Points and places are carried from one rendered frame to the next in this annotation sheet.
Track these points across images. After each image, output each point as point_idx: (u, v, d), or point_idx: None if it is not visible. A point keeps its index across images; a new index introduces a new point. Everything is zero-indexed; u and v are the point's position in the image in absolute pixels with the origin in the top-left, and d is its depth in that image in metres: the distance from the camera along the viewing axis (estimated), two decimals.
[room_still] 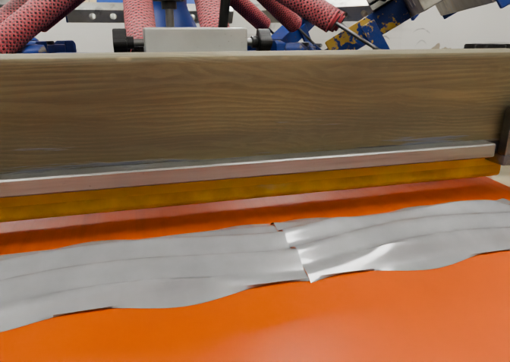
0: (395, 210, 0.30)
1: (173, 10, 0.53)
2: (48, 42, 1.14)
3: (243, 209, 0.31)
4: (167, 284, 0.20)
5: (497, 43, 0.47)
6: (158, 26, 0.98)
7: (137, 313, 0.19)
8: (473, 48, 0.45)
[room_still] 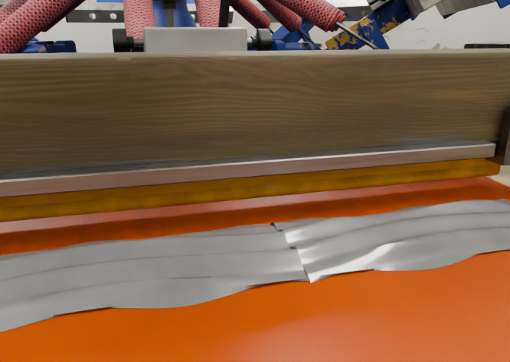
0: (395, 210, 0.30)
1: (173, 10, 0.53)
2: (48, 42, 1.14)
3: (243, 209, 0.31)
4: (167, 284, 0.20)
5: (497, 43, 0.47)
6: (158, 26, 0.98)
7: (137, 313, 0.19)
8: (473, 48, 0.45)
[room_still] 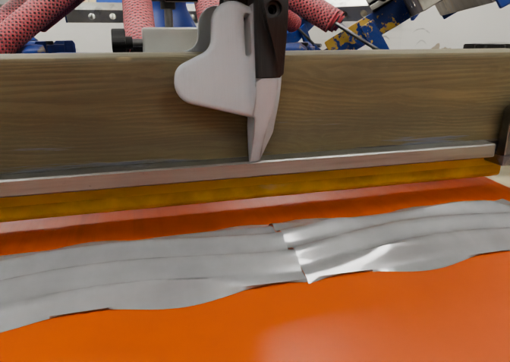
0: (393, 211, 0.30)
1: (171, 10, 0.53)
2: (47, 42, 1.14)
3: (241, 209, 0.30)
4: (164, 285, 0.20)
5: (496, 43, 0.47)
6: (158, 26, 0.98)
7: (134, 315, 0.19)
8: (472, 48, 0.45)
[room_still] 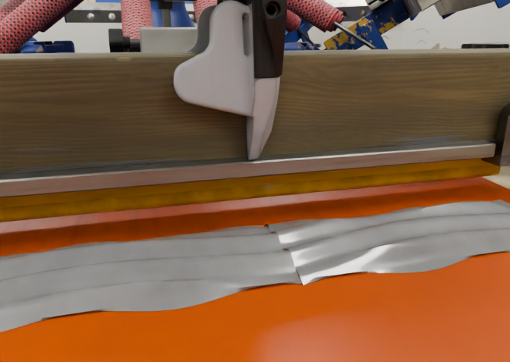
0: (389, 212, 0.30)
1: (169, 10, 0.53)
2: (46, 42, 1.14)
3: (237, 210, 0.30)
4: (157, 287, 0.20)
5: None
6: (156, 26, 0.98)
7: (127, 316, 0.19)
8: (470, 48, 0.45)
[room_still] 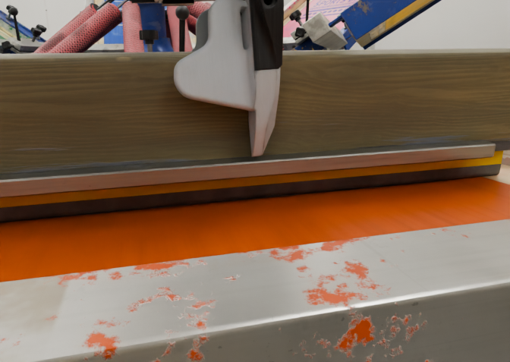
0: None
1: (152, 45, 0.91)
2: None
3: None
4: None
5: None
6: None
7: None
8: None
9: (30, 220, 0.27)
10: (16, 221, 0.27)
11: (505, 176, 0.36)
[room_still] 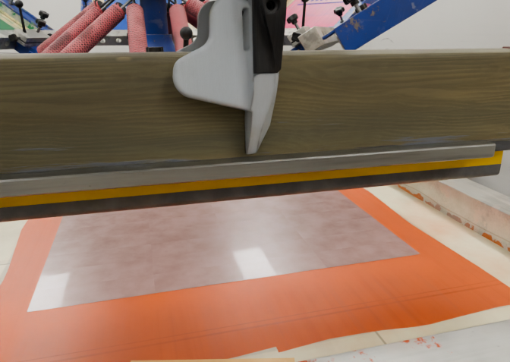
0: None
1: None
2: None
3: None
4: None
5: None
6: None
7: None
8: None
9: None
10: None
11: (448, 235, 0.45)
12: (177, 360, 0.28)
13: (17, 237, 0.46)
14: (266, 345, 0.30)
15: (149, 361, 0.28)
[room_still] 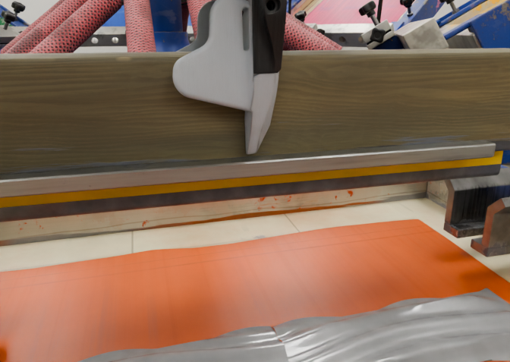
0: (385, 306, 0.33)
1: None
2: None
3: (246, 305, 0.33)
4: None
5: None
6: None
7: None
8: None
9: None
10: None
11: None
12: None
13: None
14: None
15: None
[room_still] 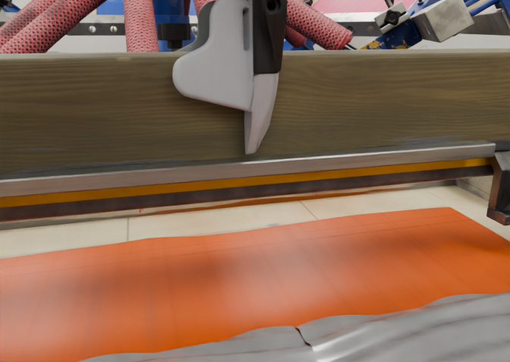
0: (429, 303, 0.27)
1: (179, 49, 0.51)
2: None
3: (262, 300, 0.28)
4: None
5: None
6: (161, 46, 0.96)
7: None
8: None
9: None
10: None
11: None
12: None
13: None
14: None
15: None
